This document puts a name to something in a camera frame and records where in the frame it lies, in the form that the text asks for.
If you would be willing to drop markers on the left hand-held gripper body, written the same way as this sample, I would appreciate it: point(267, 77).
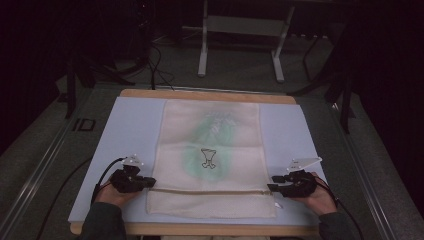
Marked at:
point(128, 181)

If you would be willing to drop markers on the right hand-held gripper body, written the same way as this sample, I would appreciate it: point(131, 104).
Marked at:
point(300, 186)

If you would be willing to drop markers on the white mesh laundry bag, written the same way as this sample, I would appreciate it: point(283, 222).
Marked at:
point(240, 186)

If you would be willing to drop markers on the person's left hand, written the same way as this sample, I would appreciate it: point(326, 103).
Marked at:
point(113, 197)

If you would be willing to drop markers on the person's right hand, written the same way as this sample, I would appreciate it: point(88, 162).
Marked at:
point(321, 200)

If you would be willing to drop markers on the green garment with printed figure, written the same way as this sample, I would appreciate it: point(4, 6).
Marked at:
point(196, 163)

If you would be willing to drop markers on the light blue table mat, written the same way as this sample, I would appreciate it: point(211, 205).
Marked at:
point(133, 130)

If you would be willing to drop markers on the wooden table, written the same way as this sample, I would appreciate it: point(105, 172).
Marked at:
point(206, 96)

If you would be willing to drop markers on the black stand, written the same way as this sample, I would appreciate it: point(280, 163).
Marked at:
point(85, 73)
point(343, 90)

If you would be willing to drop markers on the metal floor rail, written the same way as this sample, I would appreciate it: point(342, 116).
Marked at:
point(36, 176)
point(363, 173)

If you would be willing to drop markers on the white metal stand frame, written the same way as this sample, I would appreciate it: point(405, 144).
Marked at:
point(240, 25)

